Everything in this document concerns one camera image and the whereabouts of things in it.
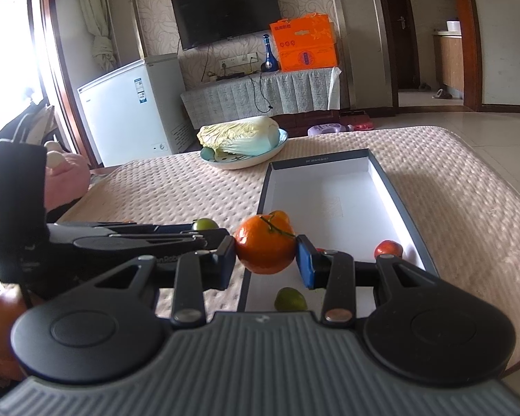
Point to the grey shallow cardboard box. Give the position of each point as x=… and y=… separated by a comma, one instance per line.
x=342, y=202

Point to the green lime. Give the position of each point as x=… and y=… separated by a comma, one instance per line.
x=289, y=299

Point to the small red tomato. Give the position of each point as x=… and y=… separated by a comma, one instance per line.
x=389, y=247

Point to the orange mandarin with stem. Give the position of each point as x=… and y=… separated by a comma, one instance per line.
x=263, y=247

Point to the light blue plate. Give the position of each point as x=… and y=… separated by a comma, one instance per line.
x=229, y=161

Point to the person left hand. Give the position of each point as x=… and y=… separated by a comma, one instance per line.
x=12, y=306

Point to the black wall television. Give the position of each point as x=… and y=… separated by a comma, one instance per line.
x=203, y=22

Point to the green tomato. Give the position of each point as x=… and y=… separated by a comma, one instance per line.
x=203, y=224

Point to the blue glass bottle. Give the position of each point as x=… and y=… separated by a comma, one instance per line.
x=270, y=64

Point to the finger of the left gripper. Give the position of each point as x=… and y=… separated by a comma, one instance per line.
x=129, y=228
x=153, y=243

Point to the orange gift box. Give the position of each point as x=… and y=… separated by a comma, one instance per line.
x=305, y=43

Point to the cloth covered tv cabinet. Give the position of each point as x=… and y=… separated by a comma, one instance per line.
x=270, y=93

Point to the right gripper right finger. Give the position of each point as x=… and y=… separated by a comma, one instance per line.
x=403, y=289

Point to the pink plush toy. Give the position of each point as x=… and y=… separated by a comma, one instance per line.
x=68, y=176

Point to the kitchen counter cabinet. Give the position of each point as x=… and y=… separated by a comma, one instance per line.
x=448, y=49

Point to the napa cabbage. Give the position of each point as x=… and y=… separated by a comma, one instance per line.
x=247, y=136

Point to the yellow orange lemon fruit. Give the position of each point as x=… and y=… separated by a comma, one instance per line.
x=278, y=216

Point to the white chest freezer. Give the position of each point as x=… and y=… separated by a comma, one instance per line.
x=136, y=112

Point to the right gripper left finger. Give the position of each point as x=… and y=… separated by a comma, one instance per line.
x=188, y=274

